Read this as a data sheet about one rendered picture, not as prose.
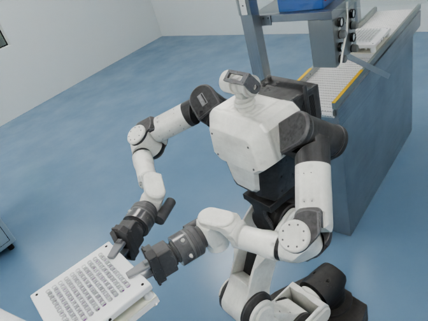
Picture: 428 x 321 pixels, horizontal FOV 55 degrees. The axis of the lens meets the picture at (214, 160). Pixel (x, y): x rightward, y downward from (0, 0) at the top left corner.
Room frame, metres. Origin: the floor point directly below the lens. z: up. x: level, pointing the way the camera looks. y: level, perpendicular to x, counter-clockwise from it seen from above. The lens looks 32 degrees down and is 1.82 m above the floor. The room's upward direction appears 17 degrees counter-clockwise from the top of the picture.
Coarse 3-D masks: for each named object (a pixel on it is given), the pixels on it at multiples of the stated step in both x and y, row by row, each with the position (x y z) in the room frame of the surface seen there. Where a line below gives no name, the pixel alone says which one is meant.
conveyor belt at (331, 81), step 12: (384, 12) 2.62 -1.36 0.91; (396, 12) 2.55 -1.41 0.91; (408, 12) 2.48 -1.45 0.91; (372, 24) 2.46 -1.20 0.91; (384, 24) 2.40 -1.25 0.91; (396, 24) 2.34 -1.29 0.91; (348, 60) 2.04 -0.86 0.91; (324, 72) 1.98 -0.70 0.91; (336, 72) 1.94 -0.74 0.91; (348, 72) 1.90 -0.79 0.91; (324, 84) 1.85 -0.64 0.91; (336, 84) 1.81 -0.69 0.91; (324, 96) 1.72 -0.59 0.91; (336, 96) 1.69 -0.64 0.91; (324, 108) 1.61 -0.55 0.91
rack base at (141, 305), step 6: (138, 300) 0.73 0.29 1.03; (144, 300) 0.72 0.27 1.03; (150, 300) 0.72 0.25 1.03; (156, 300) 0.72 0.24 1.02; (132, 306) 0.71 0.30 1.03; (138, 306) 0.71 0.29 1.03; (144, 306) 0.71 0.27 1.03; (150, 306) 0.71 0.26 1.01; (126, 312) 0.70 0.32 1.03; (132, 312) 0.70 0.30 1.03; (138, 312) 0.70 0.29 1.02; (144, 312) 0.70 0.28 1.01; (120, 318) 0.69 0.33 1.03; (126, 318) 0.68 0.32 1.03; (132, 318) 0.69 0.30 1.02
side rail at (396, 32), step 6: (420, 6) 2.48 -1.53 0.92; (414, 12) 2.38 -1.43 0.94; (408, 18) 2.30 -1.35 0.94; (402, 24) 2.22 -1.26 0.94; (396, 30) 2.17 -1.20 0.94; (402, 30) 2.22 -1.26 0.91; (390, 36) 2.10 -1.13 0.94; (396, 36) 2.15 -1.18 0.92; (390, 42) 2.08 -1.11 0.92; (384, 48) 2.01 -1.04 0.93; (378, 54) 1.95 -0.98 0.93; (372, 60) 1.88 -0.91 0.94; (366, 72) 1.82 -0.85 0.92; (360, 78) 1.77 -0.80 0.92; (354, 84) 1.72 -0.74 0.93; (348, 90) 1.67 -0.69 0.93; (342, 96) 1.62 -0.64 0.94; (336, 102) 1.58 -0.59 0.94
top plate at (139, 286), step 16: (96, 256) 0.89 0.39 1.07; (64, 272) 0.86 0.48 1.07; (112, 272) 0.80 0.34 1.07; (48, 288) 0.82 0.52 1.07; (96, 288) 0.77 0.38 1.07; (128, 288) 0.73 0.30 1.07; (144, 288) 0.72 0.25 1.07; (48, 304) 0.76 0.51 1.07; (80, 304) 0.73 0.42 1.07; (112, 304) 0.70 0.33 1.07; (128, 304) 0.69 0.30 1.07; (48, 320) 0.71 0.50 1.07; (80, 320) 0.68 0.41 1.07; (96, 320) 0.66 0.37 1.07
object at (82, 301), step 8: (80, 272) 0.83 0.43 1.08; (88, 272) 0.82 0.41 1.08; (96, 272) 0.82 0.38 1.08; (104, 272) 0.80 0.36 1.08; (88, 280) 0.79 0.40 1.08; (96, 280) 0.79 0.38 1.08; (104, 280) 0.77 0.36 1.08; (112, 280) 0.76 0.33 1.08; (64, 288) 0.79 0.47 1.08; (72, 288) 0.78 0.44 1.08; (80, 288) 0.77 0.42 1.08; (104, 288) 0.75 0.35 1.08; (112, 288) 0.75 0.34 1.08; (72, 296) 0.75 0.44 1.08; (80, 296) 0.75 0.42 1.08; (88, 296) 0.74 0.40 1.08; (96, 296) 0.73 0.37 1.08; (104, 296) 0.72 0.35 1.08; (64, 304) 0.73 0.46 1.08; (72, 304) 0.73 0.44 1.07; (72, 312) 0.71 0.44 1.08; (80, 312) 0.70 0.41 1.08
